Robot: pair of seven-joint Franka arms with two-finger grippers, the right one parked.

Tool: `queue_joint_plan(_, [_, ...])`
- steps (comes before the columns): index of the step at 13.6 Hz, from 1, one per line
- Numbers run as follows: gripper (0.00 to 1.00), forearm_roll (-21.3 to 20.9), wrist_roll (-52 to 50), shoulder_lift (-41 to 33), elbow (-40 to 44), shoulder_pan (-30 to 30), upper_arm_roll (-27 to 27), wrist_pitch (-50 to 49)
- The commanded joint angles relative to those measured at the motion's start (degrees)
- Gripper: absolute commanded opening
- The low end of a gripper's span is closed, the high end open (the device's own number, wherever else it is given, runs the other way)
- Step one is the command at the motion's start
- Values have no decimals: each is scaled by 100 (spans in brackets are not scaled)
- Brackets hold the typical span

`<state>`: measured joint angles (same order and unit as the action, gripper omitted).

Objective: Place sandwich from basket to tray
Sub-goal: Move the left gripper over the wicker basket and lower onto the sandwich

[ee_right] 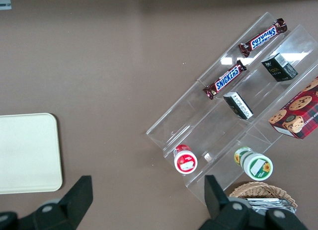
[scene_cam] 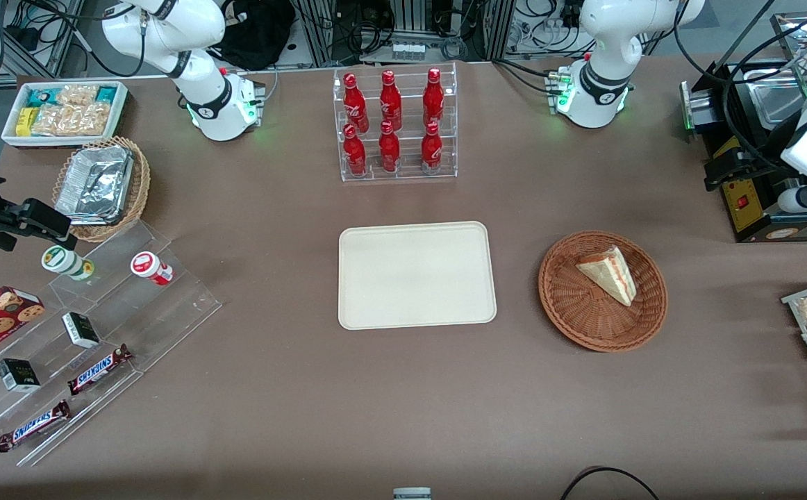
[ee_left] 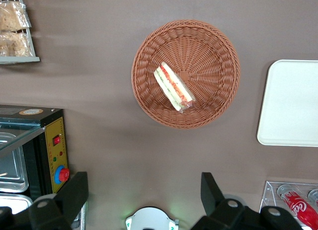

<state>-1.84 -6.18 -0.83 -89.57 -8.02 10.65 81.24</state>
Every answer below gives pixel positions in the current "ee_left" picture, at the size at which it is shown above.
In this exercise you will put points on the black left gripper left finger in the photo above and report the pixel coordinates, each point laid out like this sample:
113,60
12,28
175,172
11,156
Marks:
62,205

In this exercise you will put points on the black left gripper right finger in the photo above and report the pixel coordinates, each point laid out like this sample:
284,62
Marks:
223,212

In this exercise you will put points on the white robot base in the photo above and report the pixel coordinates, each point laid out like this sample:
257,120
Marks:
149,220

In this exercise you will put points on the cream rectangular serving tray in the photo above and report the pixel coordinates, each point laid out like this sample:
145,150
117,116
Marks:
290,103

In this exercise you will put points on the plastic-wrapped triangle sandwich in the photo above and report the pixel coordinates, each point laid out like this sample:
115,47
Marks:
172,87

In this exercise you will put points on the round brown wicker basket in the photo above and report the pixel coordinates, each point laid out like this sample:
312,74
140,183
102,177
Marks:
211,66

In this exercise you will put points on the steel pan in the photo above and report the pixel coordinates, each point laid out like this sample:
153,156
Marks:
11,170
12,202

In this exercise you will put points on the clear acrylic drinks holder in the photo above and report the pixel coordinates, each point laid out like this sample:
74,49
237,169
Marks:
269,192

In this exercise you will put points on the black food warmer cabinet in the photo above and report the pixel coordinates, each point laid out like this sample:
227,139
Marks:
37,150

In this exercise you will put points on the red cola can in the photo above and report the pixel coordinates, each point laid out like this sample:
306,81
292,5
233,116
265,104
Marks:
300,208

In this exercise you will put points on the clear-capped drinks bottle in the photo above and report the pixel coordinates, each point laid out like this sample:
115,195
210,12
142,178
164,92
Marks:
314,196

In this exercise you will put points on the wrapped rice cracker pack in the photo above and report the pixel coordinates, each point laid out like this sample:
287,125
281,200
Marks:
16,45
12,16

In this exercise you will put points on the red rocker switch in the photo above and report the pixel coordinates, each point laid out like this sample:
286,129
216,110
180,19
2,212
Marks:
56,140

